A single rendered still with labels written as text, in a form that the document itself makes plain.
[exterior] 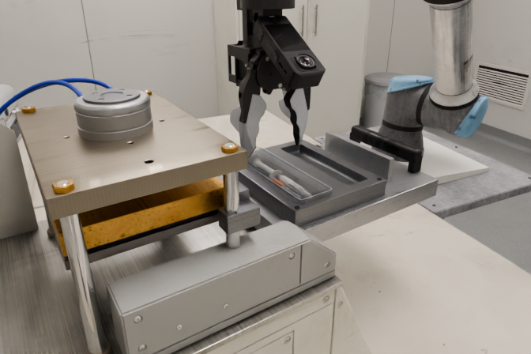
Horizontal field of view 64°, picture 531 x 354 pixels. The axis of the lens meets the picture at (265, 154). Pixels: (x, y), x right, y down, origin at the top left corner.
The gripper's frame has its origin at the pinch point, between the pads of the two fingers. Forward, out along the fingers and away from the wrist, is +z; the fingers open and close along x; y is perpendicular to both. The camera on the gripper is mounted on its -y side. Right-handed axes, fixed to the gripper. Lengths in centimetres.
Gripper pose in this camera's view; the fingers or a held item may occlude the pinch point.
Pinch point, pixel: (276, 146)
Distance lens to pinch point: 60.5
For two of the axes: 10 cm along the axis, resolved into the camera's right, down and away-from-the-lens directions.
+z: 0.1, 9.3, 3.8
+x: -8.4, 2.1, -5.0
